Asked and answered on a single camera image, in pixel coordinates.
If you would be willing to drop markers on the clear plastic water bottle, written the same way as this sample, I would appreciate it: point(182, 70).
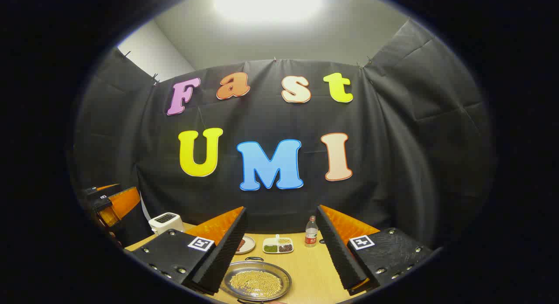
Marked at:
point(311, 234)

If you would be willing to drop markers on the ceiling light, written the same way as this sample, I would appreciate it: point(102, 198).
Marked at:
point(268, 2)

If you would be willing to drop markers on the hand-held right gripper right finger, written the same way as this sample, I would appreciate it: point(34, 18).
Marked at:
point(338, 251)

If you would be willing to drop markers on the stainless steel pot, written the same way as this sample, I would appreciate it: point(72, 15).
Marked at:
point(231, 273)

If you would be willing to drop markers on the red meat slices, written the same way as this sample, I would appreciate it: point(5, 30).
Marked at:
point(241, 245)

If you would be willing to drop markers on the white toaster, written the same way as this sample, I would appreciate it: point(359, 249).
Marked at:
point(168, 223)

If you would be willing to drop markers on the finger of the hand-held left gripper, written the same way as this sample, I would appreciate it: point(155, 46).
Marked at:
point(102, 190)
point(124, 201)

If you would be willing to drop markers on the pile of yellow soybeans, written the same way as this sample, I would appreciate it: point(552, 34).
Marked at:
point(255, 282)

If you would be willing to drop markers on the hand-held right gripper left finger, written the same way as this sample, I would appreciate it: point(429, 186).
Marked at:
point(227, 247)

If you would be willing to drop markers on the dark red beans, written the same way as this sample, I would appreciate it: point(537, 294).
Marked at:
point(285, 248)

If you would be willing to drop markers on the green mung beans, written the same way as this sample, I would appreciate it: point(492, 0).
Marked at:
point(270, 248)

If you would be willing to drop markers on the round white plate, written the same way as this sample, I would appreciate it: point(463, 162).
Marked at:
point(250, 245)

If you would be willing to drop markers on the white divided dish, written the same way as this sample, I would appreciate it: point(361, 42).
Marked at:
point(270, 240)

